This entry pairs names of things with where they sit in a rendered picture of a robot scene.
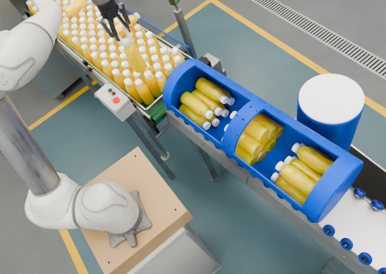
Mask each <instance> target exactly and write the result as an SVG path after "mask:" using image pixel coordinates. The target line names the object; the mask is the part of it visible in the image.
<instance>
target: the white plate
mask: <svg viewBox="0 0 386 274"><path fill-rule="evenodd" d="M364 100H365V98H364V93H363V91H362V89H361V87H360V86H359V85H358V84H357V83H356V82H355V81H353V80H352V79H350V78H348V77H346V76H343V75H339V74H323V75H318V76H315V77H313V78H311V79H310V80H308V81H307V82H306V83H305V84H304V85H303V86H302V88H301V89H300V92H299V104H300V107H301V109H302V110H303V112H304V113H305V114H306V115H307V116H308V117H310V118H311V119H313V120H315V121H317V122H320V123H323V124H341V123H344V122H347V121H350V120H351V119H353V118H355V117H356V116H357V115H358V114H359V113H360V111H361V110H362V108H363V106H364Z"/></svg>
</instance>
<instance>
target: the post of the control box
mask: <svg viewBox="0 0 386 274"><path fill-rule="evenodd" d="M125 122H126V123H127V124H128V125H129V127H130V128H131V130H132V131H133V132H134V133H135V135H136V136H137V137H138V138H139V140H140V141H141V142H142V143H143V145H144V146H145V147H146V149H147V150H148V151H149V153H150V154H151V155H152V157H153V158H154V159H155V160H156V162H157V163H158V165H159V166H160V167H161V168H162V170H163V171H164V172H165V173H166V175H167V176H168V177H169V178H170V179H171V180H172V179H173V178H174V177H175V176H174V175H173V173H172V172H171V170H170V169H169V168H168V166H167V165H166V163H165V162H164V161H163V159H162V158H161V157H160V155H159V154H158V153H157V151H156V150H155V148H154V147H153V145H152V144H151V143H150V142H149V140H148V139H147V137H146V136H145V134H144V133H143V132H142V130H141V129H140V128H139V126H138V125H137V124H136V122H135V121H134V119H133V118H132V116H131V115H130V116H129V117H127V119H125Z"/></svg>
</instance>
